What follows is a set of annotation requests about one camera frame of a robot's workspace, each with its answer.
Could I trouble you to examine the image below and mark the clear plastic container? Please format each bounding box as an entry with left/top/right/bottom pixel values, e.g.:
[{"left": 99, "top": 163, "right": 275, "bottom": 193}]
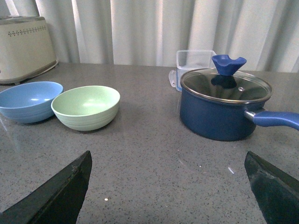
[{"left": 168, "top": 50, "right": 216, "bottom": 91}]

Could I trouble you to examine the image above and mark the blue bowl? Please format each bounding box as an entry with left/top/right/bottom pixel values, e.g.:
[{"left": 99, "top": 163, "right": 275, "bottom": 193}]
[{"left": 0, "top": 81, "right": 64, "bottom": 123}]

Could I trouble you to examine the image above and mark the glass lid with blue knob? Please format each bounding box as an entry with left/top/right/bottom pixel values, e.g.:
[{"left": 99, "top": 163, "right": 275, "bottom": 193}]
[{"left": 180, "top": 55, "right": 272, "bottom": 104}]

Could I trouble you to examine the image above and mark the white curtain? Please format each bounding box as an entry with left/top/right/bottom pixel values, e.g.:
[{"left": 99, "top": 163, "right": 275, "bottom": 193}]
[{"left": 0, "top": 0, "right": 299, "bottom": 72}]

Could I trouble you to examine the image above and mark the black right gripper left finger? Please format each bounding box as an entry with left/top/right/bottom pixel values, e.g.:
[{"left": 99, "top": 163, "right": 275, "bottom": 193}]
[{"left": 0, "top": 151, "right": 92, "bottom": 224}]

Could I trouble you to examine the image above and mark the cream toaster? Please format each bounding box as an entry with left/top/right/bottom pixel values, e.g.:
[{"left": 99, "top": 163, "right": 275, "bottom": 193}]
[{"left": 0, "top": 16, "right": 58, "bottom": 84}]

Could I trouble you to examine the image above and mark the green bowl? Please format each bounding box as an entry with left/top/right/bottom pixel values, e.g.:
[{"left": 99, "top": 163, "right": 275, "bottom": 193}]
[{"left": 51, "top": 85, "right": 121, "bottom": 131}]

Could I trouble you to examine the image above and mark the dark blue saucepan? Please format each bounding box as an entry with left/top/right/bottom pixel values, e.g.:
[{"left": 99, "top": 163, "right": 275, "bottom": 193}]
[{"left": 180, "top": 88, "right": 299, "bottom": 141}]

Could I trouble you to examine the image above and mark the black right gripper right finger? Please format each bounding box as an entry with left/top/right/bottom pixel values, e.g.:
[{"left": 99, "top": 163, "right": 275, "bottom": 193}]
[{"left": 244, "top": 151, "right": 299, "bottom": 224}]

